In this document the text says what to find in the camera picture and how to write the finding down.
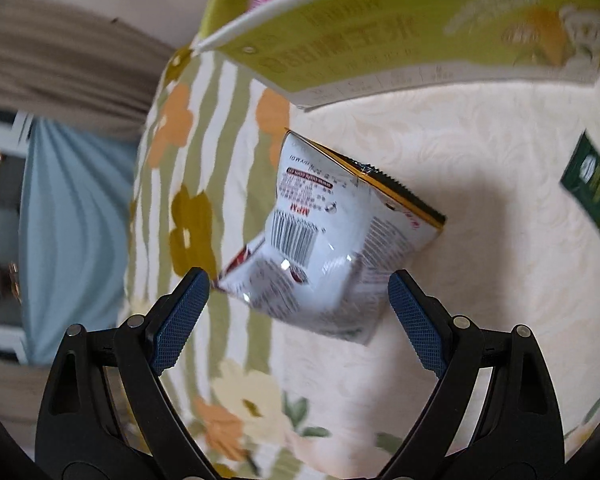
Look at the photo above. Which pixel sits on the beige curtain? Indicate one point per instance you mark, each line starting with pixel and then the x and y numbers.
pixel 65 60

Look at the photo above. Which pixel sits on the green striped floral blanket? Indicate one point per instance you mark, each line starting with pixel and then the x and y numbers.
pixel 190 220

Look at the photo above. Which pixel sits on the light blue curtain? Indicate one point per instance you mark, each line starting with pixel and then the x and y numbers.
pixel 75 235

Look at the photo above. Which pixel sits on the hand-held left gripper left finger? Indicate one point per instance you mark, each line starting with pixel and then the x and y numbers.
pixel 180 325

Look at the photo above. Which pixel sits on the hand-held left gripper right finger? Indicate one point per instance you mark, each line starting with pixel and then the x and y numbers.
pixel 415 320

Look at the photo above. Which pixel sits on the white snack packet yellow edge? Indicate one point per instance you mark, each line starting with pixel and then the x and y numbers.
pixel 340 245

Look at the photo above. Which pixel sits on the dark green snack packet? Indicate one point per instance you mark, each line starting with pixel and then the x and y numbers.
pixel 597 195

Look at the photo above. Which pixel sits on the white window frame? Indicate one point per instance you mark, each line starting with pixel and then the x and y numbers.
pixel 10 132

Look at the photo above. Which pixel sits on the yellow-green cardboard box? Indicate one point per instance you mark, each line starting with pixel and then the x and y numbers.
pixel 380 35

